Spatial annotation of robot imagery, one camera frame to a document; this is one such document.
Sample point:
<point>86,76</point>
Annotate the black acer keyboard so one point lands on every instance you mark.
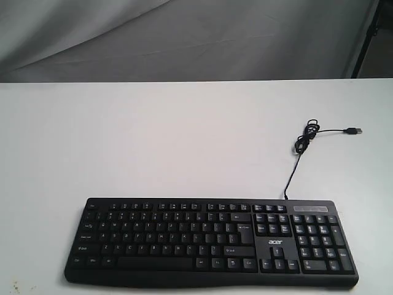
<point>192,243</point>

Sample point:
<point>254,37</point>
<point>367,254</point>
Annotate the grey backdrop cloth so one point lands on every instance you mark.
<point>164,41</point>

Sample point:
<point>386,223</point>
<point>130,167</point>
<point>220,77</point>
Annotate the black stand pole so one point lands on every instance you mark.
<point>375,57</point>

